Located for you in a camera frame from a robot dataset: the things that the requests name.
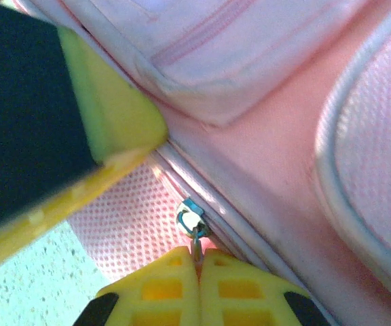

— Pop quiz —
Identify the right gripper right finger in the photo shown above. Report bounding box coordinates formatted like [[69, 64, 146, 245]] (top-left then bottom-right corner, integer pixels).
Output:
[[200, 249, 333, 326]]

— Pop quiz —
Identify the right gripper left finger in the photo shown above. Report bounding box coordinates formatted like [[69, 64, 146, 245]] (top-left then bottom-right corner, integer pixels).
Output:
[[75, 246, 202, 326]]

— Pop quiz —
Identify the pink student backpack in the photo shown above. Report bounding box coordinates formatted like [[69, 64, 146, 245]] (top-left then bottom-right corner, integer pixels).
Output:
[[12, 0, 391, 326]]

